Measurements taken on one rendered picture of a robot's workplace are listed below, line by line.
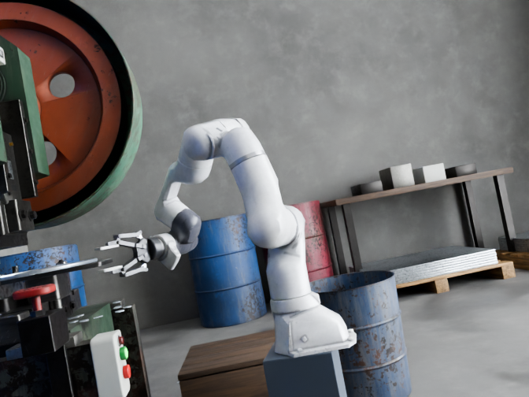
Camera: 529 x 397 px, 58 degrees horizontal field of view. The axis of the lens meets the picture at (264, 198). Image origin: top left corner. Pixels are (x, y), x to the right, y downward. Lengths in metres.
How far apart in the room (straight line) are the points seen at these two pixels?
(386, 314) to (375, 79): 3.43
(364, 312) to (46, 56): 1.49
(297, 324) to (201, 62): 3.87
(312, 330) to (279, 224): 0.29
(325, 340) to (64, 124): 1.12
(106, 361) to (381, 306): 1.19
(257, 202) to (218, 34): 3.84
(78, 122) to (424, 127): 3.95
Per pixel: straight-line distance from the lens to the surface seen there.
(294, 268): 1.28
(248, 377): 1.71
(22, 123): 1.53
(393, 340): 2.04
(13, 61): 1.61
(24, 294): 1.03
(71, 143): 1.78
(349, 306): 1.93
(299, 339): 1.29
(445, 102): 5.31
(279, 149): 4.72
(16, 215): 1.37
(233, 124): 1.43
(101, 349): 1.10
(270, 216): 1.20
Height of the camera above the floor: 0.81
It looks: 2 degrees up
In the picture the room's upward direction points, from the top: 11 degrees counter-clockwise
